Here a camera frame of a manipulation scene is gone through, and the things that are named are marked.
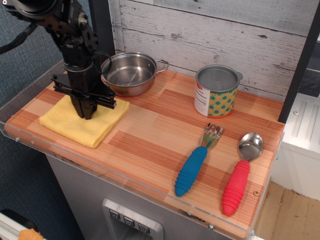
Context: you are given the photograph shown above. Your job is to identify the silver dispenser button panel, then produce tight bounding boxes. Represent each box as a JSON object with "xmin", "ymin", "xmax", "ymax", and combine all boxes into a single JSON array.
[{"xmin": 102, "ymin": 198, "xmax": 165, "ymax": 240}]

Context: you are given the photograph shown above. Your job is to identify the white appliance at right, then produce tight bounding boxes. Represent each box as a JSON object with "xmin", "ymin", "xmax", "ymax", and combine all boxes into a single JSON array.
[{"xmin": 270, "ymin": 93, "xmax": 320, "ymax": 200}]

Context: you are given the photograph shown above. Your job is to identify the black braided cable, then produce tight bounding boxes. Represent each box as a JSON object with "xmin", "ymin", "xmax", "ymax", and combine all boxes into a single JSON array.
[{"xmin": 0, "ymin": 22, "xmax": 38, "ymax": 56}]

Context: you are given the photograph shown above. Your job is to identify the white black device bottom left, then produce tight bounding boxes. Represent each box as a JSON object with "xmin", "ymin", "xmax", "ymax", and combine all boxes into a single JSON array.
[{"xmin": 0, "ymin": 209, "xmax": 38, "ymax": 240}]

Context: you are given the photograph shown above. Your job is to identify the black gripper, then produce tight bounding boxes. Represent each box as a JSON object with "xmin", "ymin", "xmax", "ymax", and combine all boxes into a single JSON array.
[{"xmin": 50, "ymin": 63, "xmax": 116, "ymax": 120}]

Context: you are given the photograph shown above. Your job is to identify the blue handled fork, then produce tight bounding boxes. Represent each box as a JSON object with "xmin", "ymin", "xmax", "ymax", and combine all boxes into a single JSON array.
[{"xmin": 174, "ymin": 123, "xmax": 224, "ymax": 197}]

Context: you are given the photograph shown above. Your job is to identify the grey toy kitchen cabinet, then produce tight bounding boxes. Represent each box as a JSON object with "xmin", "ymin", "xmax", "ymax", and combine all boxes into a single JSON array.
[{"xmin": 47, "ymin": 154, "xmax": 255, "ymax": 240}]

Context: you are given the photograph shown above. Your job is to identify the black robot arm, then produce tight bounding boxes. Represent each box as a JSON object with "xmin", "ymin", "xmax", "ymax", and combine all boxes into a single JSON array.
[{"xmin": 0, "ymin": 0, "xmax": 116, "ymax": 120}]

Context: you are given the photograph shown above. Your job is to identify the red handled spoon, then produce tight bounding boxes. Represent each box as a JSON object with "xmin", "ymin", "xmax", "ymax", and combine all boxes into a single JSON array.
[{"xmin": 222, "ymin": 132, "xmax": 264, "ymax": 216}]

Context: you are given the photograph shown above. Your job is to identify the orange object bottom left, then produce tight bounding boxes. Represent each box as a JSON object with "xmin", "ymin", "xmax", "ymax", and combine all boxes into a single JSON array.
[{"xmin": 18, "ymin": 228, "xmax": 44, "ymax": 240}]

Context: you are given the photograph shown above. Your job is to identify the stainless steel pot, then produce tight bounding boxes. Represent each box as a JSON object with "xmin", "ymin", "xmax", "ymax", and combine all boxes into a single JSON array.
[{"xmin": 101, "ymin": 52, "xmax": 170, "ymax": 97}]

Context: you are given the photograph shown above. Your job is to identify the dark vertical post left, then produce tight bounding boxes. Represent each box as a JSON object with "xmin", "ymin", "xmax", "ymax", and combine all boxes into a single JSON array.
[{"xmin": 88, "ymin": 0, "xmax": 115, "ymax": 57}]

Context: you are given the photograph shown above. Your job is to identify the dark vertical post right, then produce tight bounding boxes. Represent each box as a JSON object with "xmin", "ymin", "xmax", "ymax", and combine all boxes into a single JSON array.
[{"xmin": 278, "ymin": 3, "xmax": 320, "ymax": 124}]

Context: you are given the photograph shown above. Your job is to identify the patterned tin can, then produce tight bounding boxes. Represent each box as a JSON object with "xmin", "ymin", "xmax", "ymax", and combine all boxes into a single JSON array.
[{"xmin": 194, "ymin": 64, "xmax": 243, "ymax": 119}]

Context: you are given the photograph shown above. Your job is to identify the dark vertical post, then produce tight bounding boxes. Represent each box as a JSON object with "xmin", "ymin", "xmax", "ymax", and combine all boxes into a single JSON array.
[
  {"xmin": 88, "ymin": 0, "xmax": 115, "ymax": 57},
  {"xmin": 278, "ymin": 3, "xmax": 320, "ymax": 124}
]

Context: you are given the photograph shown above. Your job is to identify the yellow towel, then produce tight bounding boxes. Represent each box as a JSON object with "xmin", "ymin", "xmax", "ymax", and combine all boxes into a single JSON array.
[{"xmin": 39, "ymin": 96, "xmax": 130, "ymax": 149}]

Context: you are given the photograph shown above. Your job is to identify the clear acrylic edge guard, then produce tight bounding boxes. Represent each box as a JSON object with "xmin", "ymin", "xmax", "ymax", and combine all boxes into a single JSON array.
[{"xmin": 0, "ymin": 104, "xmax": 256, "ymax": 240}]

